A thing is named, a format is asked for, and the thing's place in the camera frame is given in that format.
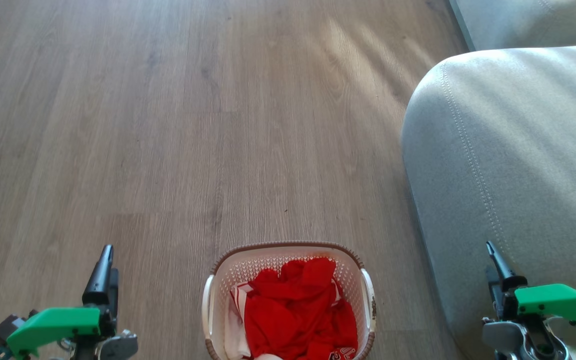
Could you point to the white garment with red stripes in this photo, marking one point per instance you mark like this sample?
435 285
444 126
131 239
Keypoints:
234 330

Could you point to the small white cloth bundle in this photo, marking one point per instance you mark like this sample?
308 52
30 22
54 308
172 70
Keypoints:
268 357

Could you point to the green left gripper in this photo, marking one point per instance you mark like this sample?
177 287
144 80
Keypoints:
53 325

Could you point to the grey fabric sofa seat section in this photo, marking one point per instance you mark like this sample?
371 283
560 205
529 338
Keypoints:
528 22

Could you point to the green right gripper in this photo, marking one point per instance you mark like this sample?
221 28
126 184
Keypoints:
558 302

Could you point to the grey fabric sofa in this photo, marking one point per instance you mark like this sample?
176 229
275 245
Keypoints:
508 150

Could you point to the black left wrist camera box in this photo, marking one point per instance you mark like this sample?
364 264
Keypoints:
5 327

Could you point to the white plastic laundry basket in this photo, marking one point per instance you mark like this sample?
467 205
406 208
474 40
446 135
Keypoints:
238 265

